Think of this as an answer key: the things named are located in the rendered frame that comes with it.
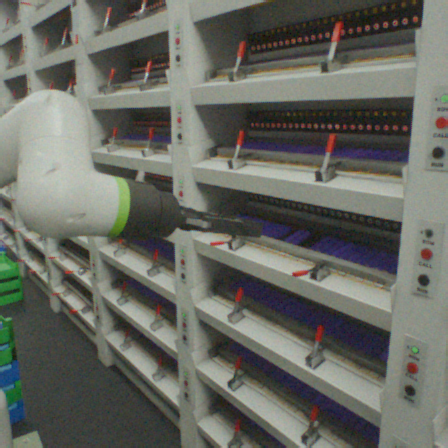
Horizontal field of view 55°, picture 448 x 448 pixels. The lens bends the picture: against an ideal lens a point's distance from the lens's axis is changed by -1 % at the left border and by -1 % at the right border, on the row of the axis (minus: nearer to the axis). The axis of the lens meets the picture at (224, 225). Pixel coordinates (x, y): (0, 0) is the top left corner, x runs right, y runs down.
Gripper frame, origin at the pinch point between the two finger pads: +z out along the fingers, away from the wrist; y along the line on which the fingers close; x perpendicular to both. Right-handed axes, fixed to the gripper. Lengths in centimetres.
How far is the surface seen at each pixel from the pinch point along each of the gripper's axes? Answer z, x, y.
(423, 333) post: 16.1, 10.0, -30.7
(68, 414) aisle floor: 12, 88, 84
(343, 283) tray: 18.3, 7.0, -12.6
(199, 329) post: 25, 36, 35
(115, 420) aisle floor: 24, 84, 70
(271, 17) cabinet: 20, -53, 27
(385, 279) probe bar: 19.4, 3.9, -20.3
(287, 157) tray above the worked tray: 15.9, -16.2, 7.2
